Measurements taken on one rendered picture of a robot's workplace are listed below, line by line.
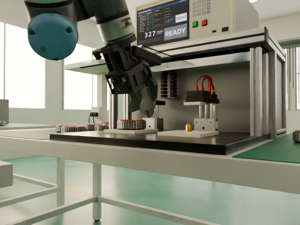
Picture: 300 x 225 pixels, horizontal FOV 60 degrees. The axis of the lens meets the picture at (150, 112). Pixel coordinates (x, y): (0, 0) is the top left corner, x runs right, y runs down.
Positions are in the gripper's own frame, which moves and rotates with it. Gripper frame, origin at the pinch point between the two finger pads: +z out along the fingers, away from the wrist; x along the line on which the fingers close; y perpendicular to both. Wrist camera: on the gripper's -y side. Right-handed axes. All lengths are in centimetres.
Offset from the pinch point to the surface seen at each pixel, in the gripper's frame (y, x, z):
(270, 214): -115, -6, 165
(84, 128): -15, -52, 18
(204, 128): -26.4, 0.1, 22.0
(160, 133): -8.8, -6.4, 13.2
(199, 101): -24.6, 1.5, 10.0
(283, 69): -73, 20, 20
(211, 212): -94, -48, 153
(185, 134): -9.1, 2.6, 13.1
